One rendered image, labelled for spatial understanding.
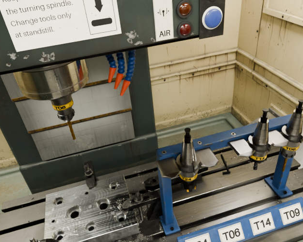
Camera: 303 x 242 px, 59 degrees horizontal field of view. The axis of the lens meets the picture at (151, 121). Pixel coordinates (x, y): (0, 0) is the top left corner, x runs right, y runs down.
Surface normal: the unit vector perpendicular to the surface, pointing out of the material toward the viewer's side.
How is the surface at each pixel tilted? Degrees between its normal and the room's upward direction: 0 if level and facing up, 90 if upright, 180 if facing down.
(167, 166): 0
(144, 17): 90
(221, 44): 90
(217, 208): 0
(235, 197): 0
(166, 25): 90
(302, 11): 90
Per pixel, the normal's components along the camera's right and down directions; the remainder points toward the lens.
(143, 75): 0.28, 0.53
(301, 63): -0.96, 0.22
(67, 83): 0.64, 0.40
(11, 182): -0.09, -0.82
